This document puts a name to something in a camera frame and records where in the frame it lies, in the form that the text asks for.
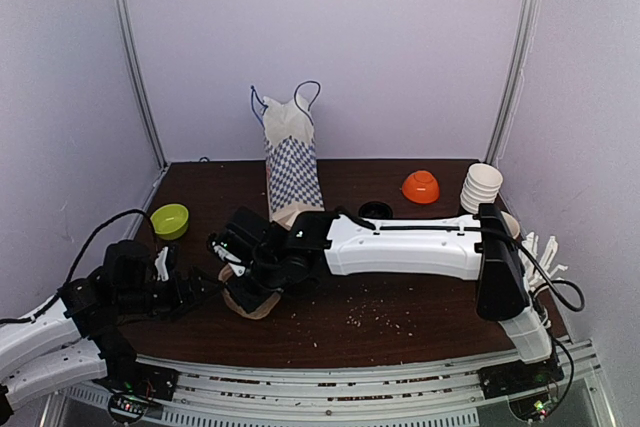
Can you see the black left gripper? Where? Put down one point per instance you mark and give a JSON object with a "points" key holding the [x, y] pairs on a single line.
{"points": [[183, 302]]}

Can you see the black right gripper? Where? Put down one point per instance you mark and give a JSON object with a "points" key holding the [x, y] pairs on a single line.
{"points": [[239, 262]]}

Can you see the cardboard cup carrier stack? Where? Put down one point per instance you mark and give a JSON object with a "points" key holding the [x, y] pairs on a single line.
{"points": [[244, 297]]}

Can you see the blue checkered paper bag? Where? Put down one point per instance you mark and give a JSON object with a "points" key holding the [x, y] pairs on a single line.
{"points": [[292, 180]]}

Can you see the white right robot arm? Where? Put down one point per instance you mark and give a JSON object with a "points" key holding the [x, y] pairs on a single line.
{"points": [[475, 247]]}

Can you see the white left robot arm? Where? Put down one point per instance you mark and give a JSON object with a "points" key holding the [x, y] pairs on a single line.
{"points": [[75, 337]]}

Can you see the green plastic bowl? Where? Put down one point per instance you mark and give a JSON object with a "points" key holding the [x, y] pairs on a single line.
{"points": [[170, 221]]}

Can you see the black cup lid stack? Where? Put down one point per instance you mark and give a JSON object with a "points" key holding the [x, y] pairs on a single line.
{"points": [[375, 210]]}

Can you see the orange plastic bowl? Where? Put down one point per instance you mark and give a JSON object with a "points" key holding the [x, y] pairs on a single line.
{"points": [[421, 187]]}

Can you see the white paper cup stack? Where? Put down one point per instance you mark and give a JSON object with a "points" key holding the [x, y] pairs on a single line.
{"points": [[481, 186]]}

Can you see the ceramic mug with coral print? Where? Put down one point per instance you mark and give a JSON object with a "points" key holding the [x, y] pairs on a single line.
{"points": [[513, 225]]}

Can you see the metal front rail base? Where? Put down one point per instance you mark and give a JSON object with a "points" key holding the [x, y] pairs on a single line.
{"points": [[440, 393]]}

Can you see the left aluminium frame post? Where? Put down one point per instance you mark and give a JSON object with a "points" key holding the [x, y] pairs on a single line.
{"points": [[137, 82]]}

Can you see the aluminium frame post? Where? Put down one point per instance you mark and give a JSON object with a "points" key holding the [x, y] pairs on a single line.
{"points": [[137, 82], [514, 79]]}

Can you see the right aluminium frame post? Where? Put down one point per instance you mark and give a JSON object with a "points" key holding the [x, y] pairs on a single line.
{"points": [[514, 79]]}

